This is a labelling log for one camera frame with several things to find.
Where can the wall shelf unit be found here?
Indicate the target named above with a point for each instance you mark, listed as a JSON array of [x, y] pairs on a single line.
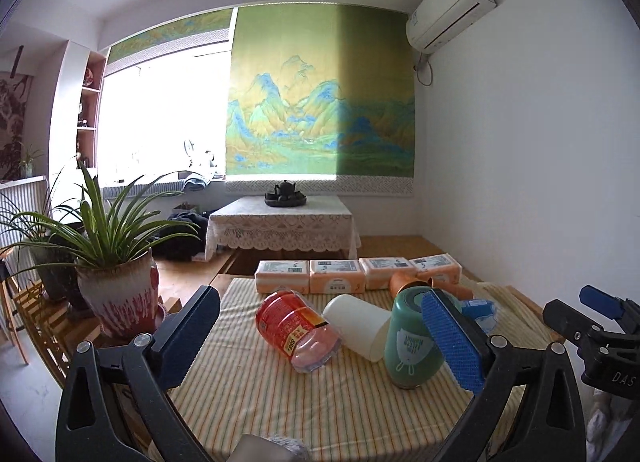
[[90, 107]]

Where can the blue cloth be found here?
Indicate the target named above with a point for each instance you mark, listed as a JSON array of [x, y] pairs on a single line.
[[196, 182]]

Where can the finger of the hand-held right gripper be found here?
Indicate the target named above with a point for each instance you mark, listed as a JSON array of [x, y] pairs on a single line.
[[602, 301], [570, 319]]

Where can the plant in red-white pot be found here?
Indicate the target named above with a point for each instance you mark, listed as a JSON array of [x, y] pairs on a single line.
[[120, 292]]

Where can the plant in dark pot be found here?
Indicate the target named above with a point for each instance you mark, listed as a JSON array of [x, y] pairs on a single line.
[[50, 262]]

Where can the dark tea tray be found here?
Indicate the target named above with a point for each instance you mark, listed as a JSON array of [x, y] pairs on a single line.
[[285, 200]]

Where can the wooden plant stand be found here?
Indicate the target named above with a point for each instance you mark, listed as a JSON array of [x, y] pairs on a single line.
[[45, 327]]

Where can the white radiator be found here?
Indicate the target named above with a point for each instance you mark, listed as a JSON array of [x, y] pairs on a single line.
[[22, 212]]

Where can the narrow landscape roller blind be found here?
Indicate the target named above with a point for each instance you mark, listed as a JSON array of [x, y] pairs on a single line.
[[170, 37]]

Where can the blue and white packet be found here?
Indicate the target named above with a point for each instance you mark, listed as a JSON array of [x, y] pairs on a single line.
[[480, 314]]

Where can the black teapot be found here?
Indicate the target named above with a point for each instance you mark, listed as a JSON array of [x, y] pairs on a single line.
[[286, 188]]

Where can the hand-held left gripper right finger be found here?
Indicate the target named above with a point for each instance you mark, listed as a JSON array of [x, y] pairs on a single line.
[[452, 342]]

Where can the striped tablecloth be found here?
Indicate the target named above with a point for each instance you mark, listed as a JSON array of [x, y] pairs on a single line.
[[280, 402]]

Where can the dark clothes pile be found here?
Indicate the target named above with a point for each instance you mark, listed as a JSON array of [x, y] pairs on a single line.
[[182, 237]]

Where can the white air conditioner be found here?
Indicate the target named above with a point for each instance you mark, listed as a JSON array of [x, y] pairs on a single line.
[[445, 7]]

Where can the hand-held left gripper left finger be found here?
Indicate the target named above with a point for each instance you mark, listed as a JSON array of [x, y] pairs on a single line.
[[176, 342]]

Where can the lace tablecloth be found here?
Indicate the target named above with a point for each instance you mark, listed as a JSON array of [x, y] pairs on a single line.
[[282, 227]]

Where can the white cup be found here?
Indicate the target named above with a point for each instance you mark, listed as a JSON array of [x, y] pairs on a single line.
[[357, 324]]

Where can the green cup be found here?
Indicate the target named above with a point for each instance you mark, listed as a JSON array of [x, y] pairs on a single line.
[[412, 342]]

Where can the orange cup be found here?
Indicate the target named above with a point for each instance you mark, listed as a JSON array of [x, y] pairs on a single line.
[[402, 284]]

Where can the orange tissue pack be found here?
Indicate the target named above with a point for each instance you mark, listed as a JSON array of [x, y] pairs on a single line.
[[382, 272], [440, 267], [282, 277], [336, 278]]

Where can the white cloth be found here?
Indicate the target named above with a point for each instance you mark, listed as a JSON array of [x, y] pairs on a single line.
[[602, 419]]

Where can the red label plastic bottle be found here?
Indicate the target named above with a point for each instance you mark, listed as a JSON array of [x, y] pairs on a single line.
[[290, 322]]

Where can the hanging scroll painting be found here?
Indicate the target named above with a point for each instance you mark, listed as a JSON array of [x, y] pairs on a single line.
[[11, 122]]

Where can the grey fuzzy object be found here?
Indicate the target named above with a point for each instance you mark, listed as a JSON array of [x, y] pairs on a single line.
[[280, 449]]

